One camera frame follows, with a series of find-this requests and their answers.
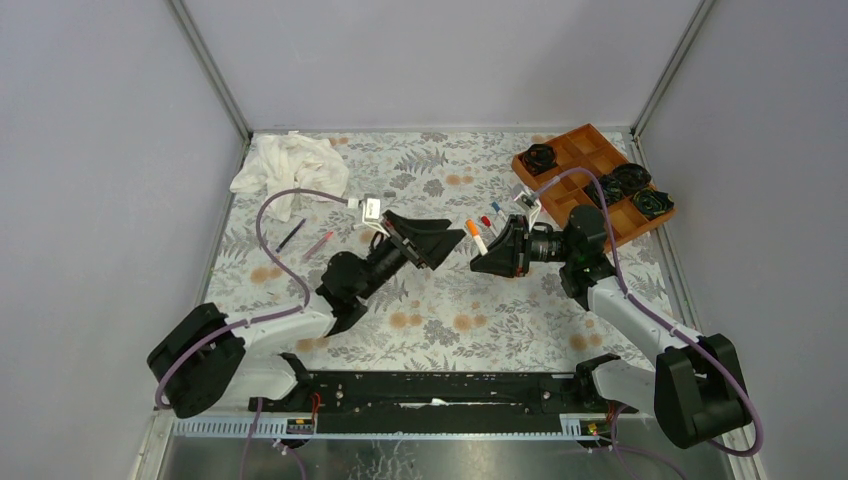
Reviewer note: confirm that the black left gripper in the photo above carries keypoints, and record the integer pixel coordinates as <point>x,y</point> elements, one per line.
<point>427,242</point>

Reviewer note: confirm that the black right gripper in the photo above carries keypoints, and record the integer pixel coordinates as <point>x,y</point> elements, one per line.
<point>511,255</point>

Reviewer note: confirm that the white pen red tip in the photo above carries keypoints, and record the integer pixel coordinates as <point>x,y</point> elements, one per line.
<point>476,237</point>
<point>488,224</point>

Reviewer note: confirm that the white pen blue tip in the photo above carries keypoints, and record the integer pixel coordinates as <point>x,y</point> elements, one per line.
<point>499,212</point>

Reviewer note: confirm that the pink pen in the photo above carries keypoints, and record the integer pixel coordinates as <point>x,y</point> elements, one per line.
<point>318,245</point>

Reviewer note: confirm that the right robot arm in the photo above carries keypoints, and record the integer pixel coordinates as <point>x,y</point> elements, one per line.
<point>694,389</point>

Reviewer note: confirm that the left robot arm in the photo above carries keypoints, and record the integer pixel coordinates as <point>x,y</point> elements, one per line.
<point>208,356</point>

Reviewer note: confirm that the black pen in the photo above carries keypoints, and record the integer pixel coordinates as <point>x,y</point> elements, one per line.
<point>287,239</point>

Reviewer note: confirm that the floral patterned mat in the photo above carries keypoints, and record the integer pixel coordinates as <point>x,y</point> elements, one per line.
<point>444,319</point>

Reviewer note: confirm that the orange compartment tray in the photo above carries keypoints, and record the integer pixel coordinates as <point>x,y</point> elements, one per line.
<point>589,170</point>

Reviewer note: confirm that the white crumpled cloth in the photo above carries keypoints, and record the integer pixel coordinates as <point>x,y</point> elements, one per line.
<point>276,162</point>

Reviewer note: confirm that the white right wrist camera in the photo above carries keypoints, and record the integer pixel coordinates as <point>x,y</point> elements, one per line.
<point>528,201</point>

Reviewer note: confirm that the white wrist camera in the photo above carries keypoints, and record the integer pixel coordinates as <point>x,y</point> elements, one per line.
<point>528,201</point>
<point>371,212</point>

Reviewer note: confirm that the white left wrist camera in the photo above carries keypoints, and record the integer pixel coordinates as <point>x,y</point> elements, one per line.
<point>371,212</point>

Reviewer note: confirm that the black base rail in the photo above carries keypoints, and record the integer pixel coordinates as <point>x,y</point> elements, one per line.
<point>507,404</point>

